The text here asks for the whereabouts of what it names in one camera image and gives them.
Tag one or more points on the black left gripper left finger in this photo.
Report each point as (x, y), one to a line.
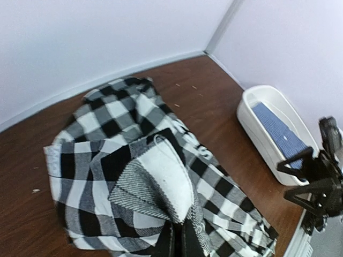
(165, 246)

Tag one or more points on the white plastic basket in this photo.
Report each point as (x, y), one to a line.
(278, 103)

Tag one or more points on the blue checked shirt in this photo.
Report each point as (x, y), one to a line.
(287, 142)

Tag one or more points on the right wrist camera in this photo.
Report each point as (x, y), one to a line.
(331, 136)

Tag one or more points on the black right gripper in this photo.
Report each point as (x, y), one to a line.
(322, 198)

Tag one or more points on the black white checked shirt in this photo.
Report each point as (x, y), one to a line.
(124, 165)

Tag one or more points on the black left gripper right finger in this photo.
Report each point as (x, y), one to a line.
(190, 245)

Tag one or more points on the right aluminium frame post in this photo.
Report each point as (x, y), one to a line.
(223, 25)

